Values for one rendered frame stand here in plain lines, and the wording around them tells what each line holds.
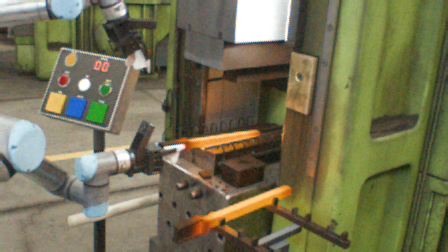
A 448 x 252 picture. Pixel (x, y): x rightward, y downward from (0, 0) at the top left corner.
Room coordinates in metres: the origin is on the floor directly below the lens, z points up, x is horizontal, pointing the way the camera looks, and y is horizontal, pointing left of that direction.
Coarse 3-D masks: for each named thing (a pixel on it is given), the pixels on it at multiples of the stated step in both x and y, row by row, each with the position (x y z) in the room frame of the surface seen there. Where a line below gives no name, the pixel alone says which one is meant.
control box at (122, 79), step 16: (64, 48) 2.17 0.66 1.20; (64, 64) 2.12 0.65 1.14; (80, 64) 2.10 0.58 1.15; (112, 64) 2.05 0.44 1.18; (80, 80) 2.06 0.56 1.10; (96, 80) 2.04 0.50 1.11; (112, 80) 2.01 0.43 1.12; (128, 80) 2.02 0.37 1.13; (48, 96) 2.07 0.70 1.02; (80, 96) 2.02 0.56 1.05; (96, 96) 2.00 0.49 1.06; (112, 96) 1.98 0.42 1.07; (128, 96) 2.02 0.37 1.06; (48, 112) 2.03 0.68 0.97; (64, 112) 2.01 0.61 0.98; (112, 112) 1.94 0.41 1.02; (96, 128) 1.96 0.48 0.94; (112, 128) 1.93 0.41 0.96
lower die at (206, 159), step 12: (216, 132) 1.92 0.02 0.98; (228, 132) 1.90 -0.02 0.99; (216, 144) 1.74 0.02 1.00; (240, 144) 1.78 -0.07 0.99; (252, 144) 1.79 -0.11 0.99; (276, 144) 1.86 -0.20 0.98; (180, 156) 1.81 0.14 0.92; (192, 156) 1.76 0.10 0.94; (204, 156) 1.71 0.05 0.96; (216, 156) 1.67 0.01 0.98; (228, 156) 1.71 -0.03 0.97; (240, 156) 1.74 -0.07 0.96; (276, 156) 1.86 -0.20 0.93; (204, 168) 1.71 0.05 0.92; (216, 168) 1.68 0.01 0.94
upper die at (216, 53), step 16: (192, 32) 1.79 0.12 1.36; (192, 48) 1.79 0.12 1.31; (208, 48) 1.73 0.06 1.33; (224, 48) 1.67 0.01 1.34; (240, 48) 1.72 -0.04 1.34; (256, 48) 1.76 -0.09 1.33; (272, 48) 1.81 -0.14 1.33; (288, 48) 1.86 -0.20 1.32; (208, 64) 1.72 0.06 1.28; (224, 64) 1.68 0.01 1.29; (240, 64) 1.72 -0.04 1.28; (256, 64) 1.77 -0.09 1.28; (272, 64) 1.81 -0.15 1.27
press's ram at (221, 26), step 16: (192, 0) 1.80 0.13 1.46; (208, 0) 1.74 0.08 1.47; (224, 0) 1.68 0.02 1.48; (240, 0) 1.64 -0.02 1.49; (256, 0) 1.68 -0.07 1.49; (272, 0) 1.72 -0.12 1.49; (288, 0) 1.77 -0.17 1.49; (192, 16) 1.80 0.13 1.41; (208, 16) 1.73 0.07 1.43; (224, 16) 1.67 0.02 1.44; (240, 16) 1.64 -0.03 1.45; (256, 16) 1.68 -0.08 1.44; (272, 16) 1.73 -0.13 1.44; (208, 32) 1.73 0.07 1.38; (224, 32) 1.67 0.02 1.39; (240, 32) 1.65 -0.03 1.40; (256, 32) 1.69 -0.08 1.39; (272, 32) 1.73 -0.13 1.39
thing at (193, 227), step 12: (276, 192) 1.46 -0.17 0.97; (288, 192) 1.49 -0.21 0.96; (240, 204) 1.37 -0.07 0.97; (252, 204) 1.38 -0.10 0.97; (264, 204) 1.41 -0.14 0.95; (204, 216) 1.28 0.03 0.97; (216, 216) 1.29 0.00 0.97; (228, 216) 1.31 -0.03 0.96; (180, 228) 1.19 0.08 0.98; (192, 228) 1.23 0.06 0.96; (204, 228) 1.24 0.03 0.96; (180, 240) 1.20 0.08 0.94
